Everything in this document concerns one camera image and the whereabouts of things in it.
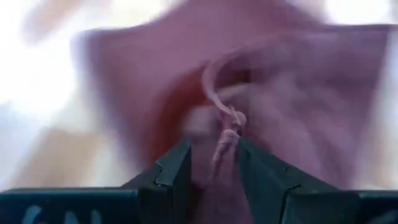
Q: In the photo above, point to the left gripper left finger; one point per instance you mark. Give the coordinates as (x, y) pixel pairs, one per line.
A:
(93, 207)

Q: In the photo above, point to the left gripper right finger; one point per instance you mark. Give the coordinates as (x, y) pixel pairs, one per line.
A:
(311, 205)

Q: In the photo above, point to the maroon baseball cap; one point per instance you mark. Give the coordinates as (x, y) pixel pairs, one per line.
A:
(280, 93)

